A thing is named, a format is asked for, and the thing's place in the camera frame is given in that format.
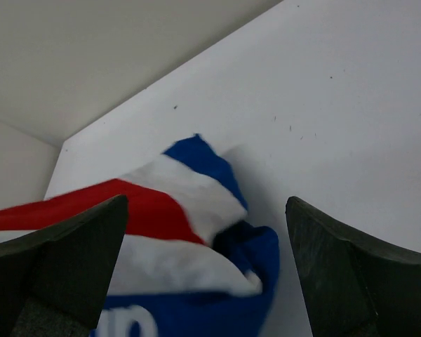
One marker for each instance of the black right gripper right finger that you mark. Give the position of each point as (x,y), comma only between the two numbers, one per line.
(353,284)

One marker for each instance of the blue white red jacket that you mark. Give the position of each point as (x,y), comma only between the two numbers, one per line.
(189,263)

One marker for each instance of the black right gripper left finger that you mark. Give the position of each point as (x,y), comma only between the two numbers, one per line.
(54,281)

